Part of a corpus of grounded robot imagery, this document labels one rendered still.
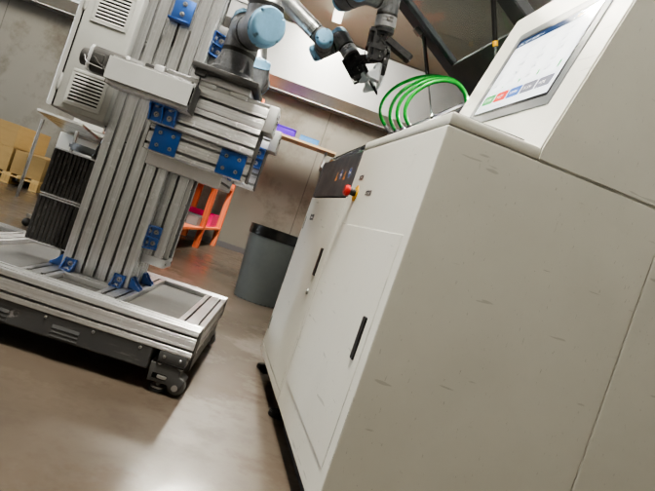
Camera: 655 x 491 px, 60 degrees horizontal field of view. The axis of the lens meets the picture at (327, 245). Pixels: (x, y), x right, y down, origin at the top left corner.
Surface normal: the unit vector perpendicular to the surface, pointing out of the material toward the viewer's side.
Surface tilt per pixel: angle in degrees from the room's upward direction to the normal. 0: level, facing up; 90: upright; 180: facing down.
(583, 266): 90
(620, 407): 90
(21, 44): 90
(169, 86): 90
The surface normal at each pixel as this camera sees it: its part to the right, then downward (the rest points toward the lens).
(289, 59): 0.07, 0.04
